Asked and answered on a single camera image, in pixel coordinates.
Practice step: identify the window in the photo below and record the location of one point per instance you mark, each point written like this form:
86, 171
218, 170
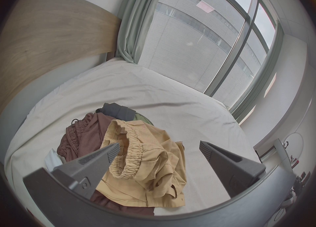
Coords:
192, 38

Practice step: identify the brown shorts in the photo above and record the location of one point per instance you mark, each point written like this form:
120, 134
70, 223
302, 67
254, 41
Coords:
86, 132

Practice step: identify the bed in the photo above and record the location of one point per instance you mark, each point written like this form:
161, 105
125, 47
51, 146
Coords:
153, 90

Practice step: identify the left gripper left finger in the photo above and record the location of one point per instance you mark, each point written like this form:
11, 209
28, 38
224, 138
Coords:
84, 171

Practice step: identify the tan shorts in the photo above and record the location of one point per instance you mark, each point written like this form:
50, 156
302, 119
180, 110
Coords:
153, 161

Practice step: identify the grey-green curtain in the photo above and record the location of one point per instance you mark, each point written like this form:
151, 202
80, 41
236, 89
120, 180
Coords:
138, 18
266, 73

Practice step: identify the black garment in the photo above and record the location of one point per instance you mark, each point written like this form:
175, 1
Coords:
116, 111

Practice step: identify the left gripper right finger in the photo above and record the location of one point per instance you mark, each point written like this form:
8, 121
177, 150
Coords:
234, 169

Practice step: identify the white garment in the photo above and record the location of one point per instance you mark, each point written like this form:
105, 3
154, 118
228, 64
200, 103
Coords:
52, 159

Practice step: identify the green garment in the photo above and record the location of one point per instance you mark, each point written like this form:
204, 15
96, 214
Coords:
142, 119

